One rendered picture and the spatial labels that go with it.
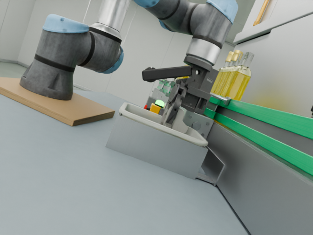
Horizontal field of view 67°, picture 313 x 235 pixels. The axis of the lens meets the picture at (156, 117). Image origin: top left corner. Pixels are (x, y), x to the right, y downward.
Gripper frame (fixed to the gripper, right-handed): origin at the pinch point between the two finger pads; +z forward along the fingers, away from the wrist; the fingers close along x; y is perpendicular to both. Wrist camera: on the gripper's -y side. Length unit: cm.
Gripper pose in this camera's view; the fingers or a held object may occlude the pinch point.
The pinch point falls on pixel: (159, 134)
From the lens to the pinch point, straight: 59.3
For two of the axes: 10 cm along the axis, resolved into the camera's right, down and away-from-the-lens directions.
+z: -3.8, 9.2, 1.3
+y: 9.2, 3.6, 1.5
